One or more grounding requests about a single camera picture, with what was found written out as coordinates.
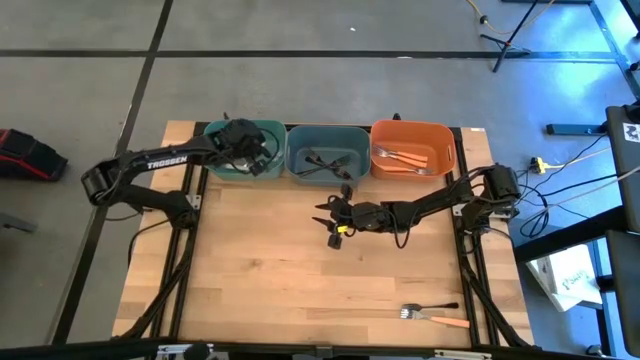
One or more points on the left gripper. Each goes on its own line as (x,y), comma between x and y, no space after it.
(240,137)

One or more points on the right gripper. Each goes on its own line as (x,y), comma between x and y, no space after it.
(350,220)

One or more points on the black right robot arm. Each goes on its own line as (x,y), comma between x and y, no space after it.
(450,197)

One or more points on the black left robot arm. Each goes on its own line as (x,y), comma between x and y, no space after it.
(165,160)

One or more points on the green plastic bin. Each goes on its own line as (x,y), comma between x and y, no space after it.
(275,170)

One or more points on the blue-grey plastic bin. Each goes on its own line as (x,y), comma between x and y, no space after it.
(350,137)

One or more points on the orange plastic bin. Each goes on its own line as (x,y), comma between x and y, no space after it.
(440,135)

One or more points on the yellow power connector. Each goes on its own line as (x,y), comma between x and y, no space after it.
(540,165)

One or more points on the white cardboard box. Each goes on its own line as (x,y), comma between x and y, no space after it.
(565,275)

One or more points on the red and black bag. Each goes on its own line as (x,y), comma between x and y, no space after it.
(25,155)

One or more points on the black tripod stand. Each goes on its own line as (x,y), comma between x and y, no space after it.
(510,40)

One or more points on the grey chair leg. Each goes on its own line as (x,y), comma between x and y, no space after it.
(15,222)

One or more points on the black aluminium table frame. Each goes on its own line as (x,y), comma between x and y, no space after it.
(275,350)

